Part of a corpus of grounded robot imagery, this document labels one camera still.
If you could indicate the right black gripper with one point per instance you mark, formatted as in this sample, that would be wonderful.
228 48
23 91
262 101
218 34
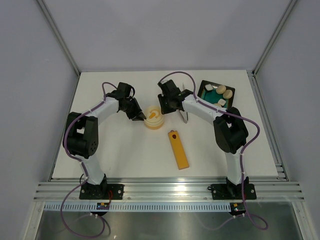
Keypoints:
164 110

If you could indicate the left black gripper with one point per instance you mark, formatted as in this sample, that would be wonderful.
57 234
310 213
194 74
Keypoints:
137 115

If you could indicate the cream round bowl lid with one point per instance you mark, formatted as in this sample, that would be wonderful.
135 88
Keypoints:
154 115

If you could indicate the round yellow lunch bowl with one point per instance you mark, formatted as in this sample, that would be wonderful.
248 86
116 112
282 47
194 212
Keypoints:
154 125

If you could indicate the metal serving tongs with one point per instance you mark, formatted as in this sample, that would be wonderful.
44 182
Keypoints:
184 116

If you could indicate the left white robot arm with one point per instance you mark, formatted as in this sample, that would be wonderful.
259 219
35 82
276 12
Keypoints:
81 135

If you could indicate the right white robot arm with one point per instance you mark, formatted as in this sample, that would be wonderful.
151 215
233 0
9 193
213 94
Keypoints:
230 131

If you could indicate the white square rice piece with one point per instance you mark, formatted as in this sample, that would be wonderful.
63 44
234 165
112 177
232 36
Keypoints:
208 87
222 102

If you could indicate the black food tray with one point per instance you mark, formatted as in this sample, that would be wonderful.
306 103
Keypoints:
212 97

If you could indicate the yellow rectangular cutlery case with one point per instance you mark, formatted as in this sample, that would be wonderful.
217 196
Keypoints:
178 150

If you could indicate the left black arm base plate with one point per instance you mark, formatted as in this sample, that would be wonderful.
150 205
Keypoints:
101 192

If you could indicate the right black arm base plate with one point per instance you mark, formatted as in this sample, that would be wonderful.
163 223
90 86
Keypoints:
220 191

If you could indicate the aluminium front rail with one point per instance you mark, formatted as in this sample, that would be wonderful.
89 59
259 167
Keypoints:
172 189

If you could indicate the right aluminium side rail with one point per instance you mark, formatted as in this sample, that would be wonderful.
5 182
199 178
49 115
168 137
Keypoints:
270 135

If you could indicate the white slotted cable duct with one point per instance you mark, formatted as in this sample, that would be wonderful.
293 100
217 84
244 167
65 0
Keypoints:
139 207

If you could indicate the left aluminium frame post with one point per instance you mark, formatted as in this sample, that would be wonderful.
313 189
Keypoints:
44 9

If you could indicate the aluminium frame post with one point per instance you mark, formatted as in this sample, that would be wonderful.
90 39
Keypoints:
275 35
44 9

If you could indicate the right aluminium frame post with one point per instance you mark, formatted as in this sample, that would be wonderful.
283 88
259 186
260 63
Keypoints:
275 35

